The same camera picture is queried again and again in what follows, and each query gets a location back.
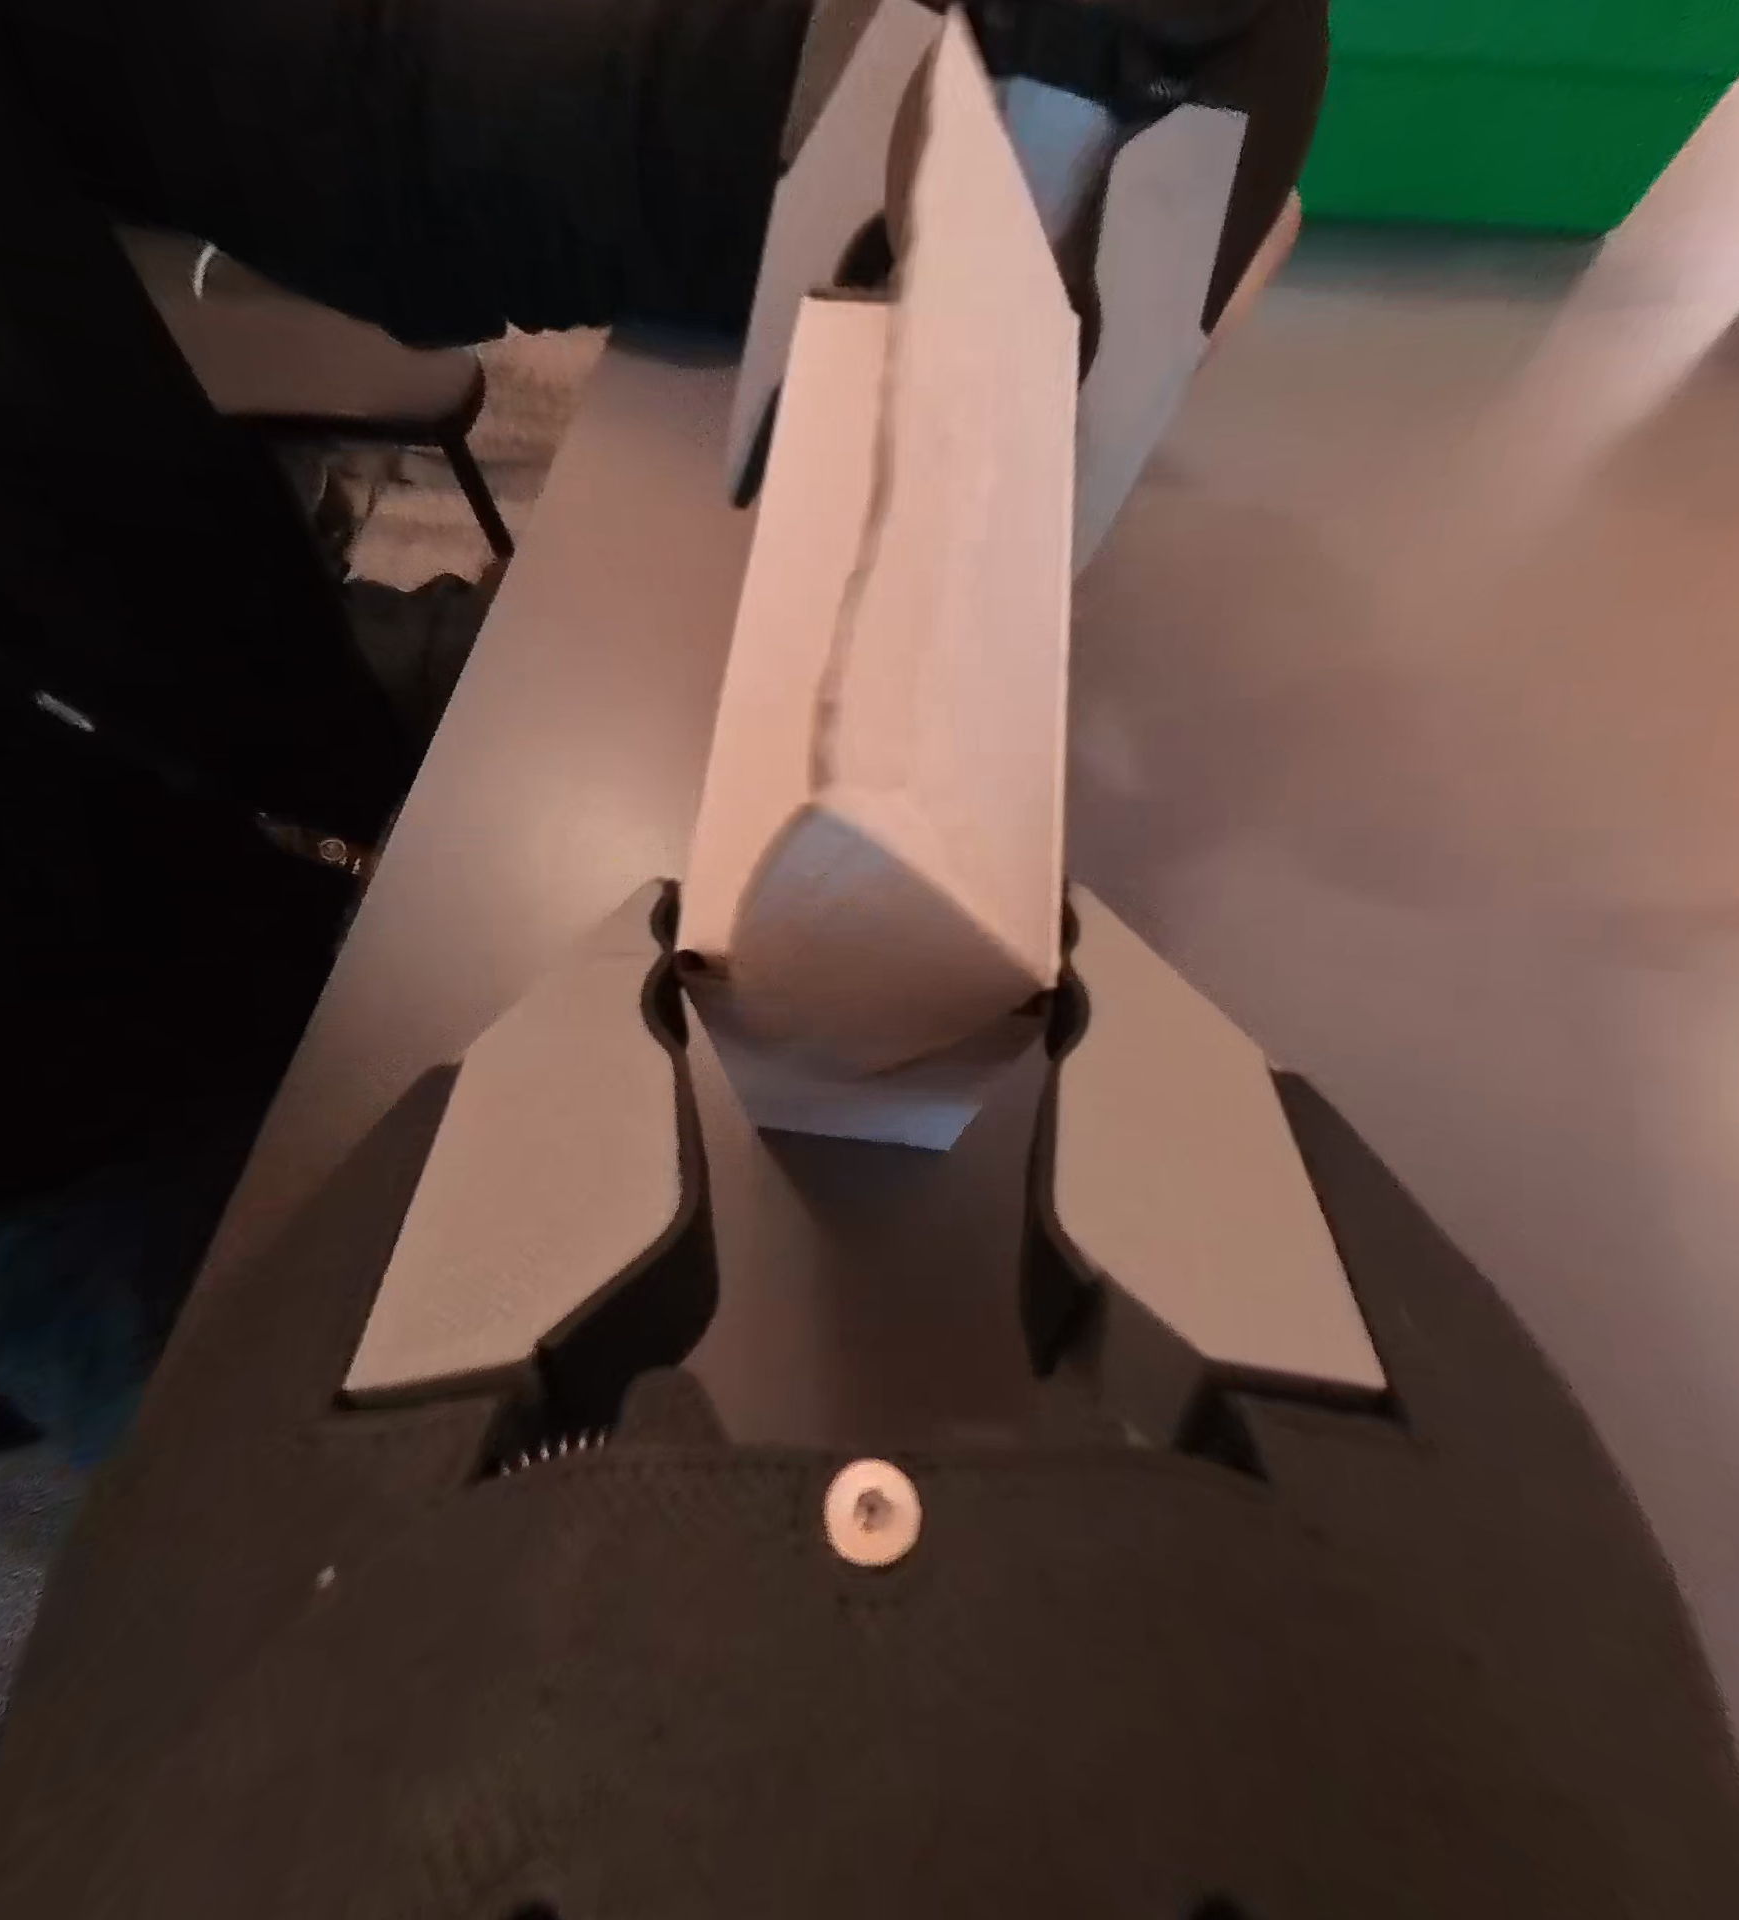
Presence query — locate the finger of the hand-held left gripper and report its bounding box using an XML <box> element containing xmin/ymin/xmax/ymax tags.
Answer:
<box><xmin>1071</xmin><ymin>103</ymin><xmax>1253</xmax><ymax>579</ymax></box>
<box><xmin>725</xmin><ymin>0</ymin><xmax>945</xmax><ymax>512</ymax></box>

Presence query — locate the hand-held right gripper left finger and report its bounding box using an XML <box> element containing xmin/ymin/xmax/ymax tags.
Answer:
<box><xmin>341</xmin><ymin>882</ymin><xmax>724</xmax><ymax>1402</ymax></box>

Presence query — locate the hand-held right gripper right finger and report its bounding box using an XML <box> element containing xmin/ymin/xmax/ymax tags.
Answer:
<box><xmin>1023</xmin><ymin>887</ymin><xmax>1390</xmax><ymax>1407</ymax></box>

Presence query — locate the green plastic bin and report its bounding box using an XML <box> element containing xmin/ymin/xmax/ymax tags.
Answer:
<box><xmin>1296</xmin><ymin>0</ymin><xmax>1739</xmax><ymax>238</ymax></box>

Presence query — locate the white mailer box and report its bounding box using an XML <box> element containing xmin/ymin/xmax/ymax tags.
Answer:
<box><xmin>678</xmin><ymin>15</ymin><xmax>1083</xmax><ymax>1155</ymax></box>

